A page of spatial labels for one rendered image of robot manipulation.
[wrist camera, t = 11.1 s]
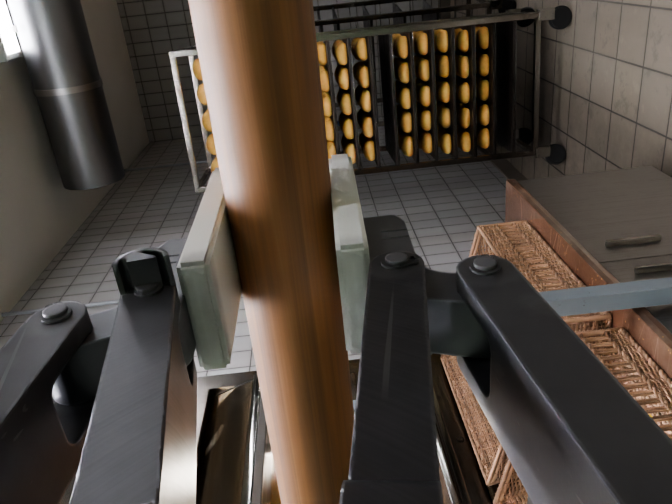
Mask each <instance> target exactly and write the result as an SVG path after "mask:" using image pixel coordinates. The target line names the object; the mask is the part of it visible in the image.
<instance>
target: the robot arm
mask: <svg viewBox="0 0 672 504"><path fill-rule="evenodd" d="M331 156H332V158H331V159H328V160H329V170H330V180H331V190H332V191H331V198H332V211H333V223H334V235H335V248H336V258H337V267H338V277H339V287H340V296H341V306H342V315H343V325H344V335H345V344H346V351H349V350H351V354H357V353H360V363H359V374H358V384H357V394H356V404H355V414H354V424H353V434H352V444H351V454H350V465H349V475H348V480H343V482H342V485H341V491H340V499H339V504H443V497H442V485H441V481H440V476H439V462H438V448H437V434H436V420H435V406H434V392H433V378H432V364H431V353H434V354H443V355H451V356H457V363H458V366H459V368H460V370H461V371H462V373H463V375H464V377H465V379H466V381H467V383H468V384H469V386H470V388H471V390H472V392H473V394H474V395H475V397H476V399H477V401H478V403H479V405H480V407H481V408H482V410H483V412H484V414H485V416H486V418H487V419H488V421H489V423H490V425H491V427H492V429H493V431H494V432H495V434H496V436H497V438H498V440H499V442H500V444H501V445H502V447H503V449H504V451H505V453H506V455H507V456H508V458H509V460H510V462H511V464H512V466H513V468H514V469H515V471H516V473H517V475H518V477H519V479H520V480H521V482H522V484H523V486H524V488H525V490H526V492H527V493H528V495H529V497H530V499H531V501H532V503H533V504H672V440H671V439H670V438H669V437H668V436H667V435H666V433H665V432H664V431H663V430H662V429H661V428H660V427H659V426H658V425H657V423H656V422H655V421H654V420H653V419H652V418H651V417H650V416H649V415H648V413H647V412H646V411H645V410H644V409H643V408H642V407H641V406H640V405H639V403H638V402H637V401H636V400H635V399H634V398H633V397H632V396H631V395H630V393H629V392H628V391H627V390H626V389H625V388H624V387H623V386H622V385H621V383H620V382H619V381H618V380H617V379H616V378H615V377H614V376H613V375H612V373H611V372H610V371H609V370H608V369H607V368H606V367H605V366H604V365H603V363H602V362H601V361H600V360H599V359H598V358H597V357H596V356H595V355H594V353H593V352H592V351H591V350H590V349H589V348H588V347H587V346H586V345H585V343H584V342H583V341H582V340H581V339H580V338H579V337H578V336H577V335H576V333H575V332H574V331H573V330H572V329H571V328H570V327H569V326H568V325H567V323H566V322H565V321H564V320H563V319H562V318H561V317H560V316H559V315H558V313H557V312H556V311H555V310H554V309H553V308H552V307H551V306H550V305H549V303H548V302H547V301H546V300H545V299H544V298H543V297H542V296H541V295H540V293H539V292H538V291H537V290H536V289H535V288H534V287H533V286H532V285H531V283H530V282H529V281H528V280H527V279H526V278H525V277H524V276H523V275H522V273H521V272H520V271H519V270H518V269H517V268H516V267H515V266H514V265H513V264H512V263H511V262H510V261H508V260H507V259H504V258H501V257H498V256H496V255H489V254H483V255H475V256H471V257H468V258H465V259H463V260H462V261H460V262H459V263H458V265H457V266H456V273H450V272H440V271H435V270H431V269H429V268H427V267H425V266H424V261H423V259H422V257H421V256H419V255H417V254H416V253H415V251H414V248H413V245H412V242H411V239H410V237H409V233H408V230H407V227H406V224H405V222H404V220H403V219H401V218H400V217H398V216H397V215H395V214H391V215H381V216H371V217H363V215H362V210H361V205H360V200H359V195H358V189H357V184H356V179H355V174H354V169H353V164H352V158H351V156H350V157H348V154H337V155H331ZM112 268H113V272H114V275H115V278H116V282H117V285H118V289H119V292H120V299H119V303H118V306H117V307H114V308H111V309H108V310H105V311H102V312H98V313H94V314H91V315H89V314H88V311H87V308H86V306H85V304H84V303H82V302H79V301H63V302H61V301H59V302H55V303H54V304H52V303H51V304H49V305H46V306H45V307H44V308H42V309H40V310H38V311H36V312H35V313H34V314H33V315H31V316H30V317H29V318H28V319H27V320H26V321H25V322H24V324H23V325H22V326H21V327H20V328H19V329H18V330H17V331H16V332H15V334H14V335H13V336H12V337H11V338H10V339H9V340H8V341H7V342H6V344H5V345H4V346H3V347H2V348H1V349H0V504H59V502H60V501H61V499H62V497H63V495H64V493H65V492H66V490H67V488H68V486H69V484H70V482H71V481H72V479H73V477H74V475H75V473H76V471H77V470H78V471H77V475H76V479H75V483H74V487H73V491H72V495H71V499H70V504H196V449H197V369H196V365H195V361H194V357H193V356H194V352H195V349H196V353H197V357H198V361H199V366H200V367H203V368H204V369H205V370H212V369H221V368H227V364H230V362H231V355H232V349H233V343H234V336H235V330H236V324H237V317H238V311H239V304H240V298H241V292H242V289H241V283H240V278H239V272H238V267H237V262H236V256H235V251H234V245H233V240H232V235H231V229H230V224H229V218H228V213H227V208H226V202H225V197H224V191H223V186H222V181H221V175H220V170H219V167H218V168H215V170H214V171H213V172H212V174H211V177H210V180H209V182H208V185H207V187H206V190H205V193H204V195H203V198H202V201H201V203H200V206H199V209H198V211H197V214H196V217H195V219H194V222H193V225H192V227H191V230H190V233H189V235H188V238H180V239H171V240H167V241H166V242H164V243H163V244H162V245H161V246H159V247H158V248H155V247H151V248H141V249H137V250H133V251H130V252H128V253H125V254H123V255H121V256H120V257H118V258H117V259H115V260H114V262H113V263H112ZM52 395H53V397H52Z"/></svg>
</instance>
